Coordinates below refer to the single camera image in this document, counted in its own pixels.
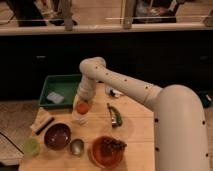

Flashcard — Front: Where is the dark purple bowl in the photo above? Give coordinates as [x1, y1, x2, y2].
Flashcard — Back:
[44, 123, 71, 150]

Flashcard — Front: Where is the red apple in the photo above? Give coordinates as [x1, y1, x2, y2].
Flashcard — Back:
[76, 102, 90, 115]

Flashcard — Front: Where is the small metal cup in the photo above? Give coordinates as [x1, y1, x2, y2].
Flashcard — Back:
[70, 139, 84, 156]

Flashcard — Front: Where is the green handled tool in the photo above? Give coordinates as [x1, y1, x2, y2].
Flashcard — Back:
[107, 103, 117, 128]

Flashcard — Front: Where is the white paper cup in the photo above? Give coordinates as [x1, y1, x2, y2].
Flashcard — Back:
[72, 108, 87, 125]

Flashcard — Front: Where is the green pepper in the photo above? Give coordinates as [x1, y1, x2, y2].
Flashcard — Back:
[112, 107, 123, 126]

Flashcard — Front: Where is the green plastic bin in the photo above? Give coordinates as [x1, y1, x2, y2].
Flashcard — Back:
[39, 74, 81, 109]

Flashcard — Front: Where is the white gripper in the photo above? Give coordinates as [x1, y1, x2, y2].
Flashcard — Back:
[77, 77, 96, 102]

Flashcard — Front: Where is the green plastic cup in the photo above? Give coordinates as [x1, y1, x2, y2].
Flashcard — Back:
[22, 138, 40, 156]

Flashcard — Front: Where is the white sponge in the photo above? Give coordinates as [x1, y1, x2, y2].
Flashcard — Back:
[46, 92, 64, 104]

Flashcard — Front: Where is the black handled brush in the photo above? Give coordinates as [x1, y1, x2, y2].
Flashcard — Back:
[30, 116, 54, 135]

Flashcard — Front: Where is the bunch of dark grapes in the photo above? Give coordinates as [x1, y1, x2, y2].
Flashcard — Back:
[103, 139, 127, 151]

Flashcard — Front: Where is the orange plate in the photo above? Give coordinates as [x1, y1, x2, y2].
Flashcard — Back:
[90, 136, 125, 169]

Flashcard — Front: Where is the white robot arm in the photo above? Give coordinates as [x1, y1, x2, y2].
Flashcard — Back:
[77, 57, 210, 171]

